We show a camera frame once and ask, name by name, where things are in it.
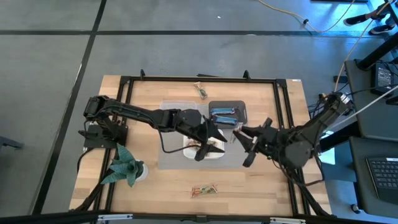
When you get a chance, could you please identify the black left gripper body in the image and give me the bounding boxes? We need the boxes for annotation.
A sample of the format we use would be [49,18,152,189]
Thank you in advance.
[169,108,208,139]

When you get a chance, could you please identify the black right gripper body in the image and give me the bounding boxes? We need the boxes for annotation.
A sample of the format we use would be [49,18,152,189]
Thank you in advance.
[256,124,293,159]

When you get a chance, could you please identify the blue granola bar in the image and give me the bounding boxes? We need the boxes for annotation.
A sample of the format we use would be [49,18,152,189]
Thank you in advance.
[210,107,236,116]
[212,114,239,127]

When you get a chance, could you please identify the white plastic bin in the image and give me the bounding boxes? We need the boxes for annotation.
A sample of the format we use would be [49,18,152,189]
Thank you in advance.
[182,128,225,161]

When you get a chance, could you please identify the clear plastic bin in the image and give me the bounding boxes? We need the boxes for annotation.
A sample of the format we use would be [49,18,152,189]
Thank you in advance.
[159,99,200,121]

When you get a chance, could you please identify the dark grey bin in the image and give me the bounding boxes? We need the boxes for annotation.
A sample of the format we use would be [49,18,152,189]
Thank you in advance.
[208,100,248,130]

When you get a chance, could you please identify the grey mesh mat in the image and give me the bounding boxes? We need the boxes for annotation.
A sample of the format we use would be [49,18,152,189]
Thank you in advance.
[156,103,254,170]

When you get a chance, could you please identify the white plant pot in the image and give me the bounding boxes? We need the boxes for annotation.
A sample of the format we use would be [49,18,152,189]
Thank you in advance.
[135,160,149,182]

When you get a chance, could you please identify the black beam with silver brackets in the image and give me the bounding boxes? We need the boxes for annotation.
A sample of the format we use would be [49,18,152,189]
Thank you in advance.
[0,210,398,224]

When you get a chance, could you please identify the green artificial plant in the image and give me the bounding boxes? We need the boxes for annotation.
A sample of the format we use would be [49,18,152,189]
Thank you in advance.
[99,142,146,188]

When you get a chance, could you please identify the black desk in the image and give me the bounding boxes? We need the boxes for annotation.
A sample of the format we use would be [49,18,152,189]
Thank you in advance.
[348,136,398,218]

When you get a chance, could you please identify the dark grey side table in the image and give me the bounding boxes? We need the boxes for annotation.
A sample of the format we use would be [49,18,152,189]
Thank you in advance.
[344,58,398,139]

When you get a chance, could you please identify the black keyboard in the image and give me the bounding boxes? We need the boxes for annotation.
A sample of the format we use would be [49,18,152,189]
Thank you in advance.
[366,157,398,203]

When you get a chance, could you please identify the black power supply box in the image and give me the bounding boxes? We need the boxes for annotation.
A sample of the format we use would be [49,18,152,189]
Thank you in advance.
[371,62,395,96]

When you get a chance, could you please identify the black desk leg bar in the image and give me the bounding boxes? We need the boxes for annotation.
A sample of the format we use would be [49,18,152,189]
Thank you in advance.
[356,39,398,71]

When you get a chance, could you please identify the person's shoe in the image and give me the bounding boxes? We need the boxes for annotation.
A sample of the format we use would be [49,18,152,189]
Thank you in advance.
[368,24,396,35]
[343,14,370,27]

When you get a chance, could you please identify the grey chair leg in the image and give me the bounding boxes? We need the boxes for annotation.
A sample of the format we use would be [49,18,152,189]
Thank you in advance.
[0,136,25,151]

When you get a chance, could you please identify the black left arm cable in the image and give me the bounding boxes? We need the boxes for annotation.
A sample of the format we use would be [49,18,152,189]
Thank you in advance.
[157,127,195,155]

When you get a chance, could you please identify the black aluminium table frame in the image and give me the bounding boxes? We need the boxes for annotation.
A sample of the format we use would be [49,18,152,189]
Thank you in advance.
[70,70,332,218]

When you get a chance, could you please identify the yellow cable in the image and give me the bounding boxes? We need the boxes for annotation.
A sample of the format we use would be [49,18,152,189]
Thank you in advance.
[256,0,398,94]

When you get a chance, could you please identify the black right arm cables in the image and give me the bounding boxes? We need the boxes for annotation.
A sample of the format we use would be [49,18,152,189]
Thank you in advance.
[307,82,398,113]

